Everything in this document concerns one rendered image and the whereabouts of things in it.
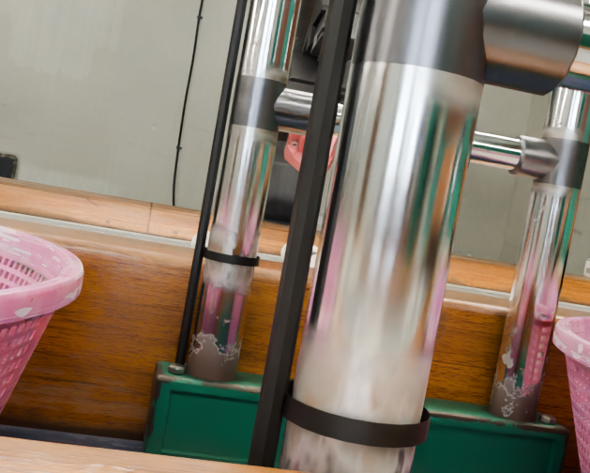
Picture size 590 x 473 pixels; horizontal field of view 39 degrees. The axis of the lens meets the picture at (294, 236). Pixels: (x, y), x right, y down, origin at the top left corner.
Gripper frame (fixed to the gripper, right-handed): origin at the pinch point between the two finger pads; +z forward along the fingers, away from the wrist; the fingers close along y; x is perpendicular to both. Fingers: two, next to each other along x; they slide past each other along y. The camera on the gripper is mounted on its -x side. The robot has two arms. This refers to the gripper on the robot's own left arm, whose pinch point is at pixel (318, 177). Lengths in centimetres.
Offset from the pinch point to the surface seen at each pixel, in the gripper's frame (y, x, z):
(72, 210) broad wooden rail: -20.4, 7.8, 1.0
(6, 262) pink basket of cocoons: -19.1, -20.0, 33.1
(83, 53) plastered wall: -40, 103, -164
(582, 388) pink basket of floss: 2.8, -22.9, 37.5
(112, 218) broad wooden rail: -16.9, 7.8, 1.1
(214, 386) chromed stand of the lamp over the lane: -9.9, -14.7, 33.8
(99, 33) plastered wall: -37, 97, -169
